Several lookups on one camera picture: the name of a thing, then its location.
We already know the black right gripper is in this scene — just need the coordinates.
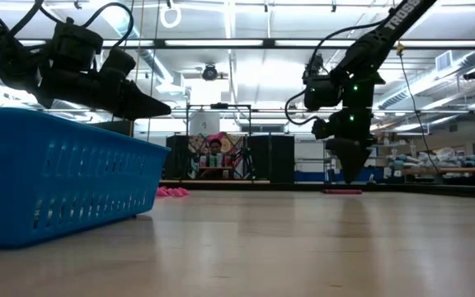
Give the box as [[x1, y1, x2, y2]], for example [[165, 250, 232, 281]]
[[311, 107, 379, 184]]

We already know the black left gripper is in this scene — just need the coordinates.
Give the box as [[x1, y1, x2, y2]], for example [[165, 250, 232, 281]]
[[35, 47, 172, 122]]

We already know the blue storage bin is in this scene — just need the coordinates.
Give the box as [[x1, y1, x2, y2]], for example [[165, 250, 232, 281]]
[[294, 171, 326, 183], [360, 167, 385, 183]]

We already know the black cabinet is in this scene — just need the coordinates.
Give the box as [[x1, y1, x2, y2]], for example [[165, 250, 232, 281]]
[[165, 134, 189, 181], [247, 134, 295, 185]]

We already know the black overhead beam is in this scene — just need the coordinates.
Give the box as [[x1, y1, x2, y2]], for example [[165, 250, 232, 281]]
[[0, 38, 475, 52]]

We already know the colourful patterned panel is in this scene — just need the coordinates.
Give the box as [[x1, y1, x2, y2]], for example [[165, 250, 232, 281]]
[[187, 132, 246, 179]]

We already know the cluttered wooden workbench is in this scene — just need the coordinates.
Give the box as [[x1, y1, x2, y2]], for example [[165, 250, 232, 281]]
[[385, 146, 475, 186]]

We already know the person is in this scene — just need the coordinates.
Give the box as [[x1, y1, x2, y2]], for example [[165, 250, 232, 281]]
[[201, 138, 233, 179]]

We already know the blue plastic basket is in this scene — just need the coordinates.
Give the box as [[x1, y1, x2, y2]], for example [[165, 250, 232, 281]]
[[0, 106, 171, 249]]

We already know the white air vent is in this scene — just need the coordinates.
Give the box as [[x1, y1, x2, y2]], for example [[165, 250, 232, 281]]
[[435, 50, 454, 73]]

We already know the silver air duct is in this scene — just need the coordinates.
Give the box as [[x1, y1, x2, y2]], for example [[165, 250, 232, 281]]
[[109, 12, 189, 96]]

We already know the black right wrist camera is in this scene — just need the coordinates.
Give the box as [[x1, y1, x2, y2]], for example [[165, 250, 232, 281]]
[[303, 76, 343, 112]]

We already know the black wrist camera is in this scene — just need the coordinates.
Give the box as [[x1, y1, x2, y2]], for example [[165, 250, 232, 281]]
[[49, 18, 104, 72], [303, 76, 343, 112]]

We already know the black ceiling-mounted camera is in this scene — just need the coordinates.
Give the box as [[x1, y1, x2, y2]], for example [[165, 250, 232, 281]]
[[302, 53, 325, 79], [201, 63, 219, 83]]

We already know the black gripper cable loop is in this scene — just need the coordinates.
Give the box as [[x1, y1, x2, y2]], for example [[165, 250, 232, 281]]
[[285, 20, 387, 126], [8, 0, 134, 49]]

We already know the black metal rig frame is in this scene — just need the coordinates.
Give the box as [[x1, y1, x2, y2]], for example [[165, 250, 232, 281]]
[[186, 102, 253, 182]]

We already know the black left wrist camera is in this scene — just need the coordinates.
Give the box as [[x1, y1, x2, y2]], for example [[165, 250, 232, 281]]
[[49, 18, 104, 72]]

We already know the white hanging ring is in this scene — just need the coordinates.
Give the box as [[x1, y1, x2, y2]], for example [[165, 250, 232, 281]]
[[159, 2, 184, 30]]

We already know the hanging yellow black cable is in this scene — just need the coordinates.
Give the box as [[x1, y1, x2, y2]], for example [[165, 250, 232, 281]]
[[392, 40, 443, 174]]

